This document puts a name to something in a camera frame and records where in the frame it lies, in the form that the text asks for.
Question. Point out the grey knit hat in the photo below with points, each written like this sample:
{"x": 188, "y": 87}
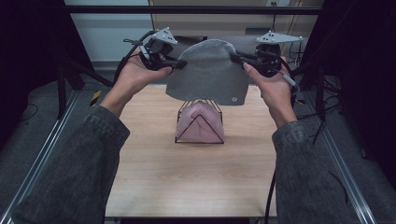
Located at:
{"x": 208, "y": 74}

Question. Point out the pink knit hat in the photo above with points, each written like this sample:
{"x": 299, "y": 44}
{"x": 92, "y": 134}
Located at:
{"x": 199, "y": 126}

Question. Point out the person's left hand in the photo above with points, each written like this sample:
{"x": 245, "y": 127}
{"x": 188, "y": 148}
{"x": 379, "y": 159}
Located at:
{"x": 134, "y": 76}

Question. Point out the black metal stand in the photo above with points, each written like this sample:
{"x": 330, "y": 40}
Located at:
{"x": 62, "y": 87}

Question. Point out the aluminium frame rail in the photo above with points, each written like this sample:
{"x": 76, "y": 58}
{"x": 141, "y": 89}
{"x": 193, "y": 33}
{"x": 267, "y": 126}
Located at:
{"x": 342, "y": 161}
{"x": 37, "y": 161}

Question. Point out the yellow and black tape strip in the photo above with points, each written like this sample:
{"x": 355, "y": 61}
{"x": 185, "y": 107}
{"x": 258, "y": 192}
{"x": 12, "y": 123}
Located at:
{"x": 95, "y": 97}

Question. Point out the person's right hand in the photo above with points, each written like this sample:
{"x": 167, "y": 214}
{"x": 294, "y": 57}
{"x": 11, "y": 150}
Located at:
{"x": 275, "y": 91}

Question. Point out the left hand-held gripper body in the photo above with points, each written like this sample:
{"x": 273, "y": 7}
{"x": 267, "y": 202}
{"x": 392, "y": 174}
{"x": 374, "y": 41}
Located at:
{"x": 155, "y": 53}

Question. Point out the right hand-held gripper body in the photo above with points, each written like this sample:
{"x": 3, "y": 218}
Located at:
{"x": 267, "y": 59}

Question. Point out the black crossbar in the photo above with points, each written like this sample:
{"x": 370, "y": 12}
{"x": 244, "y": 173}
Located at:
{"x": 193, "y": 10}

